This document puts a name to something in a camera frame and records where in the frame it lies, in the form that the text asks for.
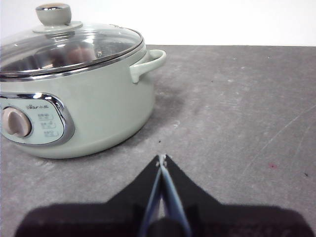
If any pale green electric cooking pot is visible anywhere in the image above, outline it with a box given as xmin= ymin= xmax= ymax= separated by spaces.
xmin=0 ymin=44 xmax=167 ymax=159

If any brown egg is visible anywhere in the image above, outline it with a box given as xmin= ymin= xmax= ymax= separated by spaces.
xmin=67 ymin=47 xmax=91 ymax=62

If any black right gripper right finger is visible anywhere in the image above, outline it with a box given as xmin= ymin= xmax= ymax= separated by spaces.
xmin=162 ymin=154 xmax=316 ymax=237

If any glass lid with green knob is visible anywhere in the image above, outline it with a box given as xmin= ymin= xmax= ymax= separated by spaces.
xmin=0 ymin=2 xmax=146 ymax=81

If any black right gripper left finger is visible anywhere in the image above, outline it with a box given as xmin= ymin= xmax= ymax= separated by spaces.
xmin=13 ymin=155 xmax=163 ymax=237

